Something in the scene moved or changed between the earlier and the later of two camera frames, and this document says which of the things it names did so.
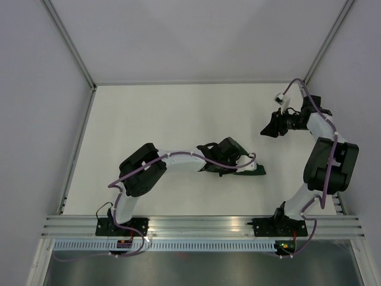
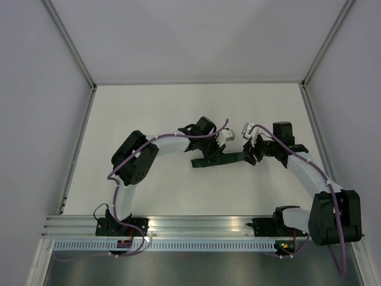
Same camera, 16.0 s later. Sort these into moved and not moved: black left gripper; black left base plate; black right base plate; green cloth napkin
Moved: black left gripper; green cloth napkin
Not moved: black right base plate; black left base plate
